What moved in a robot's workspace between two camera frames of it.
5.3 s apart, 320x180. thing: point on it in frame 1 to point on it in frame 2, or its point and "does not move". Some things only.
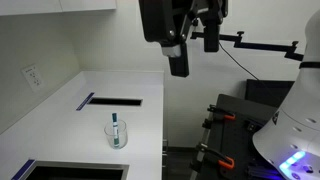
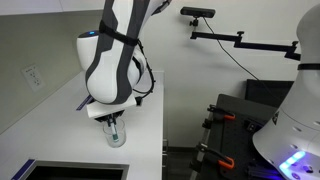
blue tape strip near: [22, 170] does not move
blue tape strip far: [85, 101] does not move
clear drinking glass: [122, 134] does not move
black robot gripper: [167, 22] to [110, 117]
